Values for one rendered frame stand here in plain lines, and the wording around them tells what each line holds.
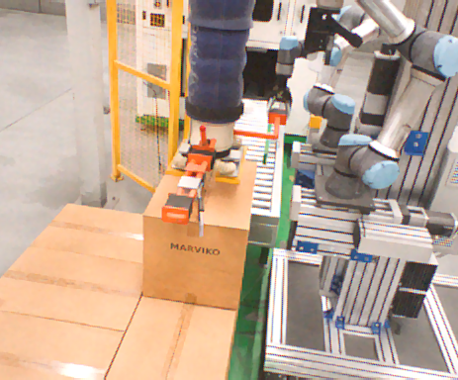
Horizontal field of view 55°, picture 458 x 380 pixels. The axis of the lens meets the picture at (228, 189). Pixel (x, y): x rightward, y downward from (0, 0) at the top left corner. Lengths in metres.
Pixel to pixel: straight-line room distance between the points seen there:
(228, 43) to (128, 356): 1.15
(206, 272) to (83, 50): 1.80
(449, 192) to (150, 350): 1.32
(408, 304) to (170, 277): 1.23
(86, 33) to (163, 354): 2.04
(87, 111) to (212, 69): 1.69
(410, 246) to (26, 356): 1.42
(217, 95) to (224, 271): 0.67
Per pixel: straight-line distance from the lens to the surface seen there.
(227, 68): 1.61
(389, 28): 1.61
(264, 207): 2.59
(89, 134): 3.23
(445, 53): 1.55
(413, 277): 2.35
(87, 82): 3.11
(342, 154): 1.70
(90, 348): 1.75
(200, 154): 1.54
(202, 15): 1.59
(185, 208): 1.22
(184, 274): 1.79
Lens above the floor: 1.84
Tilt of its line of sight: 29 degrees down
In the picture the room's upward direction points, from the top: 6 degrees clockwise
